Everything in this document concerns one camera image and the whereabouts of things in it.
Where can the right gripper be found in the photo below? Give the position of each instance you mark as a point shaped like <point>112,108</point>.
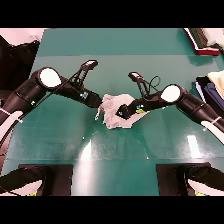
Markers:
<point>131,109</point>

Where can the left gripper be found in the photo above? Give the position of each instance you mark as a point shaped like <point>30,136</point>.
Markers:
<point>88,98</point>

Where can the white garment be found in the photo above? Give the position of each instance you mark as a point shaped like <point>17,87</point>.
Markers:
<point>215,35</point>
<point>111,103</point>

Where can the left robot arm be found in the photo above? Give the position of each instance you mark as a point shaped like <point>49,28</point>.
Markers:
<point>26,93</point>

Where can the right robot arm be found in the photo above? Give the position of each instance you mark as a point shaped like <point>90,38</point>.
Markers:
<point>193,105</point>

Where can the navy garment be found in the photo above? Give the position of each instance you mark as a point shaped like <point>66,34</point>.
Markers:
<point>213,95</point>

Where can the dark green garment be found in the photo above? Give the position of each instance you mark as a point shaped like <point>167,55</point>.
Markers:
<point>199,37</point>

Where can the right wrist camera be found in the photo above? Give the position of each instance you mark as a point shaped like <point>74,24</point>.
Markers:
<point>137,79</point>

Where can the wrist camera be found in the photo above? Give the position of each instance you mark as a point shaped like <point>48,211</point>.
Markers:
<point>87,66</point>
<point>137,79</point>

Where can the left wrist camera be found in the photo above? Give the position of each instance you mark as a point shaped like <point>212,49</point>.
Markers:
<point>87,66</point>

